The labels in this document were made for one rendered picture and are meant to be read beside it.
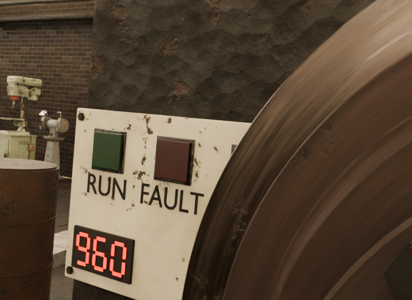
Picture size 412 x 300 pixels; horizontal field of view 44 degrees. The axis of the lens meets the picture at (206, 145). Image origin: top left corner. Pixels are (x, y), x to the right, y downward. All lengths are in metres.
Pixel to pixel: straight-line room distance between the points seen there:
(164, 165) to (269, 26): 0.16
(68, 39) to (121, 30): 8.86
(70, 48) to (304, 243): 9.16
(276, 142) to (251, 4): 0.22
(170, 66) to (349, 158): 0.29
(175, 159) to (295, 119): 0.21
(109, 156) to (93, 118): 0.05
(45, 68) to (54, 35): 0.61
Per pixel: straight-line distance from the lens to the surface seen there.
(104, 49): 0.57
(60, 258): 4.25
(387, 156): 0.22
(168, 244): 0.49
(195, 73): 0.49
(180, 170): 0.47
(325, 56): 0.27
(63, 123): 8.83
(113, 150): 0.52
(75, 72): 9.20
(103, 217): 0.53
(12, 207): 2.97
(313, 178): 0.25
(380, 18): 0.27
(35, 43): 10.03
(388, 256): 0.18
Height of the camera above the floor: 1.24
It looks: 3 degrees down
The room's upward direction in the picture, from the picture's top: 5 degrees clockwise
